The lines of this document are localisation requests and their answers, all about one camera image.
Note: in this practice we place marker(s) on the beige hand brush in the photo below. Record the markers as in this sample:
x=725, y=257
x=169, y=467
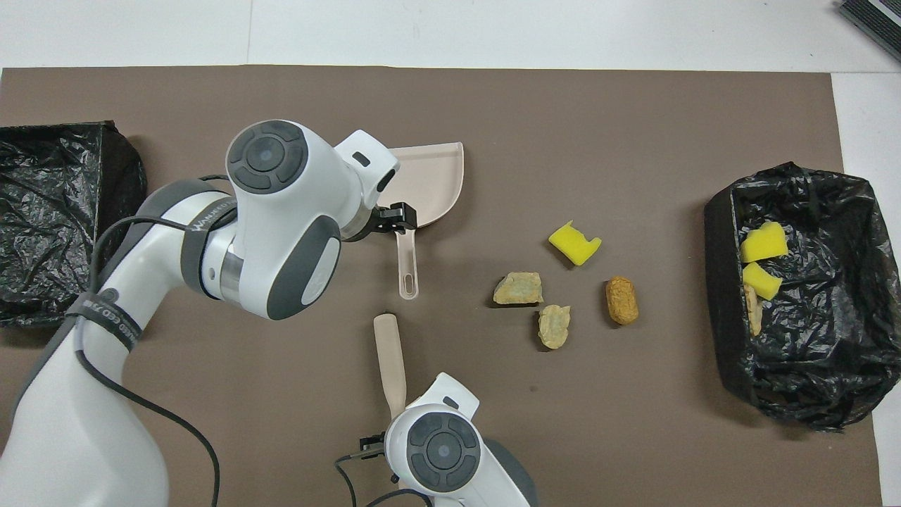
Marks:
x=389, y=352

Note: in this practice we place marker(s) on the cream sponge scrap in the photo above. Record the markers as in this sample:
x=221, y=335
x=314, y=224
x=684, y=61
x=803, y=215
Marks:
x=554, y=327

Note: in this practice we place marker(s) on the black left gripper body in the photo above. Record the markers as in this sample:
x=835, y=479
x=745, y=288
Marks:
x=362, y=227

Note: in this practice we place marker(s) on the dark grey ribbed device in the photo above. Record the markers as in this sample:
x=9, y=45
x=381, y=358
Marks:
x=876, y=17

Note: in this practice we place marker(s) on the large yellow sponge chunk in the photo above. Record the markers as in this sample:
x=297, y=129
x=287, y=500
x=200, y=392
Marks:
x=764, y=241

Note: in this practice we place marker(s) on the small yellow sponge chunk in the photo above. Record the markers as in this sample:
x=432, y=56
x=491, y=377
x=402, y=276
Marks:
x=761, y=282

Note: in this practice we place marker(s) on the black bag lined bin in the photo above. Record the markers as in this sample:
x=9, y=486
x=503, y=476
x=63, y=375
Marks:
x=816, y=352
x=56, y=211

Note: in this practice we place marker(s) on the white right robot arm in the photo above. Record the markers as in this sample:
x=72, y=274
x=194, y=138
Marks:
x=443, y=458

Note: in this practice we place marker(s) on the pale greenish sponge scrap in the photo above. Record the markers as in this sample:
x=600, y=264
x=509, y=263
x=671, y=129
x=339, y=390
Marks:
x=519, y=289

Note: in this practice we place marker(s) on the beige plastic dustpan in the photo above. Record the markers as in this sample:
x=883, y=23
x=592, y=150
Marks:
x=436, y=183

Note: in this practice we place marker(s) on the orange striped sponge scrap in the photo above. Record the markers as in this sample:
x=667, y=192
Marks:
x=753, y=313

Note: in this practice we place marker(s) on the brown oval sponge scrap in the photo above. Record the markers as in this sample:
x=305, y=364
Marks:
x=622, y=301

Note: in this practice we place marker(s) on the notched yellow sponge chunk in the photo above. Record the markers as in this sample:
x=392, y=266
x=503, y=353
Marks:
x=574, y=244

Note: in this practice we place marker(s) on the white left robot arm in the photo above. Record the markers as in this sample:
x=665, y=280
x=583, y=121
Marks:
x=281, y=211

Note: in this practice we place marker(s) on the brown paper table mat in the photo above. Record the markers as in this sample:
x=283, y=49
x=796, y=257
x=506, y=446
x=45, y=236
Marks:
x=563, y=91

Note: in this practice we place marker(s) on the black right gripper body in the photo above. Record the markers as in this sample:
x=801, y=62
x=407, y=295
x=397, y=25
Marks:
x=373, y=446

